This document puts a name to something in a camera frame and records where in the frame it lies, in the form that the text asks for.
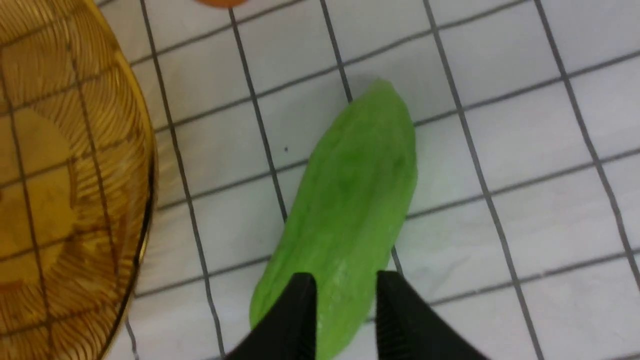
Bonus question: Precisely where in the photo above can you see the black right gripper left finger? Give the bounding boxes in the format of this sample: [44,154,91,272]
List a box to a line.
[226,272,317,360]

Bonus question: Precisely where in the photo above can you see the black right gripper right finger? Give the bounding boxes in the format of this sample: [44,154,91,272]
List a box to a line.
[375,271,487,360]

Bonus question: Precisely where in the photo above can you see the green vegetable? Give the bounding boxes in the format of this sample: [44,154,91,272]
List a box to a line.
[249,79,418,360]

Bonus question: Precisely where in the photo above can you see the orange potato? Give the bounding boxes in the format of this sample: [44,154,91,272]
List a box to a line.
[197,0,247,9]

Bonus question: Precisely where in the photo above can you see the amber glass plate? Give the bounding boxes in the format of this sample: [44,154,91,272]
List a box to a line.
[0,0,158,360]

